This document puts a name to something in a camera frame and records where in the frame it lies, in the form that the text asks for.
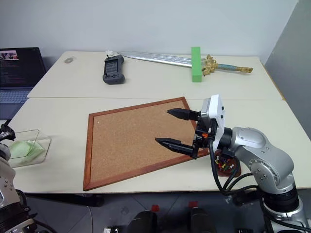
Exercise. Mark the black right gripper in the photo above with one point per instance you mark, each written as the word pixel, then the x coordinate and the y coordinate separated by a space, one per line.
pixel 202 136

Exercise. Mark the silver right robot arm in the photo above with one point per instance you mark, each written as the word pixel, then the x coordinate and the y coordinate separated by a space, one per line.
pixel 267 157

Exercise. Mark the pale green paper note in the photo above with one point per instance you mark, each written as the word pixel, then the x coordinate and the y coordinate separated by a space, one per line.
pixel 19 149
pixel 36 146

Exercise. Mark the green foam block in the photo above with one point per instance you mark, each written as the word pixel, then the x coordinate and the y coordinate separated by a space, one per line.
pixel 196 68

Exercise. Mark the clear plastic container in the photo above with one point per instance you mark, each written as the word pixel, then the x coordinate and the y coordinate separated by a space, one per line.
pixel 41 160

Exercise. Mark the dark rounded shape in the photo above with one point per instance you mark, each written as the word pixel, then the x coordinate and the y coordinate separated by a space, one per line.
pixel 202 221
pixel 145 222

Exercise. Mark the brown tray of pushpins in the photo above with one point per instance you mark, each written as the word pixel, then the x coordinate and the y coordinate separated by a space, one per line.
pixel 237 172

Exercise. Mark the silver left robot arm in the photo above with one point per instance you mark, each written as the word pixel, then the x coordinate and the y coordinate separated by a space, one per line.
pixel 6 179

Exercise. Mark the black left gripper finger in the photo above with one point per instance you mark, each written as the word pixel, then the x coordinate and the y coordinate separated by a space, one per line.
pixel 8 133

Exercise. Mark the wood-framed cork board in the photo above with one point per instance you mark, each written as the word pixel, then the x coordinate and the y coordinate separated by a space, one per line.
pixel 126 145

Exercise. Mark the small white object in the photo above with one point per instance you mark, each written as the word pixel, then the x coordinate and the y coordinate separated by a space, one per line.
pixel 109 53

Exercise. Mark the dark grey handheld controller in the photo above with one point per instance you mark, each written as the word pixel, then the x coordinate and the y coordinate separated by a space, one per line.
pixel 113 77

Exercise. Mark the small grey round object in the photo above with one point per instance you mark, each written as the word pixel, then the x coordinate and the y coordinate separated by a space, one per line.
pixel 69 60

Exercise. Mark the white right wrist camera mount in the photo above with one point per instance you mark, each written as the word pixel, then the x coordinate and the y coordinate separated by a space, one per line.
pixel 217 109

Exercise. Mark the dark laptop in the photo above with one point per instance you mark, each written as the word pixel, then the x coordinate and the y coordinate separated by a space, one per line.
pixel 17 70

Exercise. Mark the silver toy sword gold hilt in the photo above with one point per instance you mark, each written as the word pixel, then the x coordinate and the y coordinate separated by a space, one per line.
pixel 158 58

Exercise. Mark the black box with label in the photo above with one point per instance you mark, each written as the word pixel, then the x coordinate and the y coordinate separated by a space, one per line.
pixel 243 230
pixel 113 229

